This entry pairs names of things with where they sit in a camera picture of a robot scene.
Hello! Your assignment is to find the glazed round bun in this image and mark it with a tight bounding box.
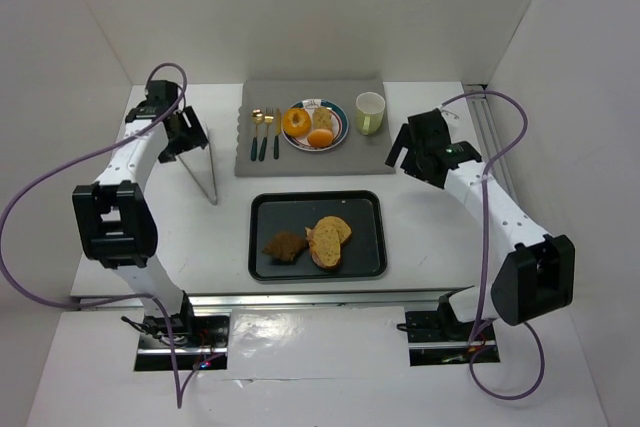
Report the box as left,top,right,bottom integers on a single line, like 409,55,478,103
306,128,334,149

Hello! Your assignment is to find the small seeded bread slice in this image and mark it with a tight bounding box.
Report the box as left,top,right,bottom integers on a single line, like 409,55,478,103
312,106,333,132

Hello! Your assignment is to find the orange bagel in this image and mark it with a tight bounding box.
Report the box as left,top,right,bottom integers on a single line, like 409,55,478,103
282,107,312,138

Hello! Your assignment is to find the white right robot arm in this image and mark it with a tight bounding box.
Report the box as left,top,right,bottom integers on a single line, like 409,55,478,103
386,109,575,326

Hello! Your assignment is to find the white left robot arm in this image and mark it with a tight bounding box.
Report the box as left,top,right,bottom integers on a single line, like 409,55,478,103
72,80,209,336

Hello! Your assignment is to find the large seeded bread slice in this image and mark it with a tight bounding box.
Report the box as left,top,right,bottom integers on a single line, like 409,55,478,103
305,216,343,270

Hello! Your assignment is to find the dark brown bread piece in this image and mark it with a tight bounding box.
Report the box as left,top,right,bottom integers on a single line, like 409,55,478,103
262,231,308,264

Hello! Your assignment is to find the pale green mug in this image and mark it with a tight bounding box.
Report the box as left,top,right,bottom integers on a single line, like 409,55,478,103
356,92,386,136

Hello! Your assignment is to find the grey placemat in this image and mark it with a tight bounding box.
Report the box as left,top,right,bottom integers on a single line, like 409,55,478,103
234,78,394,177

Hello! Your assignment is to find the white plate with coloured rim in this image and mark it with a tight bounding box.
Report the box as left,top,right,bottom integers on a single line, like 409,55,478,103
281,99,349,152

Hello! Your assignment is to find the black rectangular tray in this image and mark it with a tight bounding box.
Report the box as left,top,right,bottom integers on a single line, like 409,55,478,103
248,190,387,283

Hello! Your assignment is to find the aluminium rail at right wall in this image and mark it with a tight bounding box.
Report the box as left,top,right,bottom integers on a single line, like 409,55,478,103
462,84,518,200

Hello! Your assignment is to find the gold spoon green handle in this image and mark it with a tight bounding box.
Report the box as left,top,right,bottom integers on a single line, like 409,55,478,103
250,109,264,161

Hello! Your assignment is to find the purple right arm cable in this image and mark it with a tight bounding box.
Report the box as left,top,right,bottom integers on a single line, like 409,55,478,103
439,90,545,401

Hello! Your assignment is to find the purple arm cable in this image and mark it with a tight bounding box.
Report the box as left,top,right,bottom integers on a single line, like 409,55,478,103
0,63,226,409
439,90,545,401

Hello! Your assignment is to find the gold fork green handle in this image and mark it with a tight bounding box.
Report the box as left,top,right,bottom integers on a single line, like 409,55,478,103
258,108,274,161

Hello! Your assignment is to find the gold knife green handle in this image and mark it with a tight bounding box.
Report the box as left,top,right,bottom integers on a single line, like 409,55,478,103
273,109,282,160

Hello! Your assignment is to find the aluminium rail at front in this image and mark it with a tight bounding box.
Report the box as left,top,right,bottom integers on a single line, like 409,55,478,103
77,288,466,309

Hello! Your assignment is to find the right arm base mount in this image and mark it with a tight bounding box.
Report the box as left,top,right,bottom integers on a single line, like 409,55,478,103
396,295,500,367

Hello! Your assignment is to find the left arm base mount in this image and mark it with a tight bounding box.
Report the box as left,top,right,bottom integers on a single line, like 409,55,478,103
121,310,231,372

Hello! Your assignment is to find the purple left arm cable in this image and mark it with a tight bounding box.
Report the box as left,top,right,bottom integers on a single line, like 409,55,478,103
0,63,226,409

